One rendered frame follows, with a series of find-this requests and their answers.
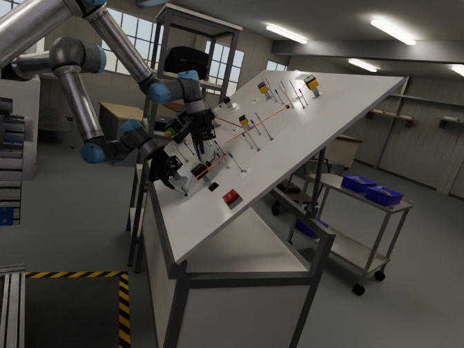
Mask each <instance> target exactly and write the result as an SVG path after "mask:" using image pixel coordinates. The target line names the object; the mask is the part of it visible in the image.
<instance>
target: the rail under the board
mask: <svg viewBox="0 0 464 348"><path fill-rule="evenodd" d="M144 171H145V174H146V180H147V183H148V176H149V172H150V168H149V165H148V161H146V163H145V168H144ZM148 189H149V193H150V197H151V202H152V205H153V211H154V215H155V221H156V224H157V230H158V233H159V239H160V243H161V246H162V252H163V256H164V261H165V265H166V270H167V274H168V279H169V280H183V279H184V277H185V273H186V268H187V264H188V263H187V261H186V259H185V260H184V261H183V262H181V263H180V264H177V263H176V262H175V259H174V257H173V252H172V249H171V244H170V242H169V238H168V234H167V231H166V227H165V223H164V219H163V216H162V212H161V208H160V204H159V201H158V198H157V193H156V190H155V186H154V183H153V182H151V181H150V182H149V183H148Z"/></svg>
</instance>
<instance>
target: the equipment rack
mask: <svg viewBox="0 0 464 348"><path fill-rule="evenodd" d="M156 19H157V24H156V29H155V38H154V43H153V52H152V57H151V66H150V68H151V70H152V71H153V72H154V74H155V75H156V77H157V78H158V79H167V80H173V79H178V75H176V74H173V73H169V72H164V71H163V70H164V62H165V57H166V49H167V44H168V36H169V31H170V27H173V28H177V29H180V30H184V31H187V32H191V33H194V34H197V35H201V36H203V37H208V38H210V39H211V44H210V48H209V60H208V64H207V66H206V69H207V75H208V76H209V73H210V69H211V63H212V59H213V53H214V49H215V42H216V39H221V38H224V37H229V36H232V40H231V45H230V49H229V56H228V59H227V63H226V69H225V72H224V79H223V82H222V85H219V84H214V83H211V82H208V80H209V78H208V77H207V76H206V80H203V81H202V80H200V87H201V88H202V90H201V91H202V98H203V96H204V97H205V94H206V90H205V89H211V90H216V91H220V98H219V102H218V105H220V104H221V103H222V102H223V101H222V100H223V99H224V98H225V97H226V92H227V88H228V85H229V79H230V76H231V69H232V66H233V60H234V56H235V50H236V47H237V43H238V37H239V33H240V31H241V30H242V27H240V26H237V25H234V24H232V23H227V22H225V21H221V20H219V19H215V18H213V17H209V16H206V15H204V14H200V13H197V12H193V11H191V10H187V9H185V8H181V7H179V6H174V5H172V4H169V3H166V4H165V5H164V7H163V8H162V9H161V10H160V12H159V13H158V14H157V16H156ZM162 24H164V29H163V35H162V43H161V48H160V53H159V61H158V66H157V70H156V69H155V63H156V58H157V49H158V44H159V39H160V30H161V26H162ZM204 90H205V94H204ZM150 99H151V98H150V97H149V96H147V95H146V99H145V104H144V113H143V118H142V126H143V127H144V128H145V130H146V131H147V132H148V133H149V134H150V136H151V137H152V138H154V139H162V140H167V141H173V136H172V137H167V138H166V139H165V137H166V136H164V135H165V134H164V131H161V130H154V127H155V118H156V114H157V106H158V105H156V104H154V103H153V102H152V106H151V115H150V120H149V124H148V121H147V117H148V109H149V104H150ZM155 134H156V135H155ZM141 158H142V154H141V153H140V152H139V151H138V152H137V160H136V165H135V174H134V180H133V188H132V193H131V199H130V207H129V212H128V221H127V227H126V231H130V233H131V242H130V251H129V256H128V263H127V266H128V267H132V266H133V258H134V253H135V245H136V244H139V240H137V239H139V236H140V231H141V227H142V219H143V214H144V209H142V201H143V196H144V193H147V188H148V186H146V183H147V182H146V174H145V171H144V168H145V163H146V161H148V160H147V159H146V157H144V160H143V164H140V163H141ZM140 168H142V171H141V172H140V173H139V171H138V170H139V169H140ZM137 182H138V185H139V192H138V197H137V206H136V208H134V204H135V196H136V190H137Z"/></svg>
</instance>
